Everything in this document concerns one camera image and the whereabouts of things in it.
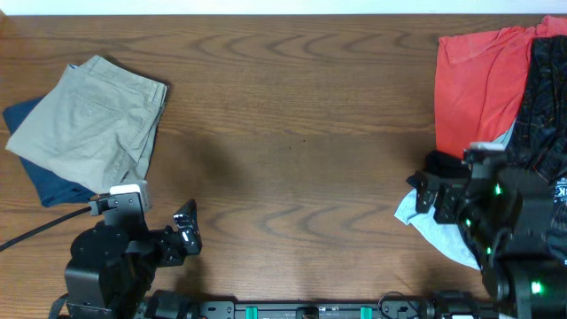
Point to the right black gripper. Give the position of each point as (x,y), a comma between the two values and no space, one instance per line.
(441,198)

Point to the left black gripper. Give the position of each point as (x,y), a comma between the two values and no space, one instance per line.
(178,241)

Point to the khaki shorts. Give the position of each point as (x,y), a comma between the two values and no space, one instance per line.
(97,127)

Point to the navy blue shorts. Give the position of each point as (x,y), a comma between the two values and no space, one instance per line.
(51,189)

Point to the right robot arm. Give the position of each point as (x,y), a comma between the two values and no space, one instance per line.
(503,215)

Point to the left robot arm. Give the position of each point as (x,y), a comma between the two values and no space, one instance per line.
(114,263)

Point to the light blue garment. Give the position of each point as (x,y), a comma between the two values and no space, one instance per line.
(446,238)

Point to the black patterned garment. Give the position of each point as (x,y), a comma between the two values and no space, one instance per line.
(538,140)

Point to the red orange t-shirt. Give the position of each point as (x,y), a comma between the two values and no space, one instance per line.
(480,80)

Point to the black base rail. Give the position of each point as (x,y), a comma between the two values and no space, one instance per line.
(392,305)

